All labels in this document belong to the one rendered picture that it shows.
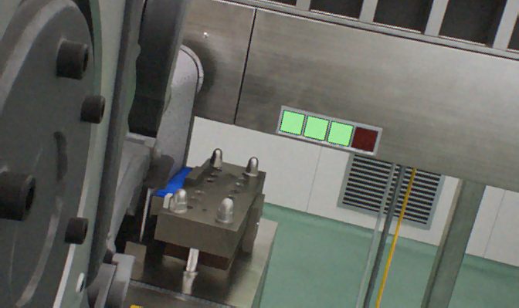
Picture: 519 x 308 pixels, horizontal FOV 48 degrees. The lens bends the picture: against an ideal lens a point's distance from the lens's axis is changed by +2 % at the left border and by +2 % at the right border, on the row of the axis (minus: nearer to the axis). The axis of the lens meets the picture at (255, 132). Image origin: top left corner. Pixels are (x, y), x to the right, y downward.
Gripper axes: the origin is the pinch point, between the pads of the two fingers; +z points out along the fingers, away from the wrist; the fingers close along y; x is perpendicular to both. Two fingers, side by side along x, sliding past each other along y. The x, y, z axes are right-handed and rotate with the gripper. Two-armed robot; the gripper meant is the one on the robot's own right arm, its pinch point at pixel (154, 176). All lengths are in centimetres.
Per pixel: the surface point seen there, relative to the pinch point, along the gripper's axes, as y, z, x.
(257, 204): 21.2, 13.8, 1.3
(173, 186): 3.0, 6.8, -0.3
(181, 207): 7.8, -2.3, -5.0
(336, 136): 35.2, 21.0, 23.2
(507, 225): 160, 267, 60
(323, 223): 47, 280, 33
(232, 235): 19.2, -2.8, -7.8
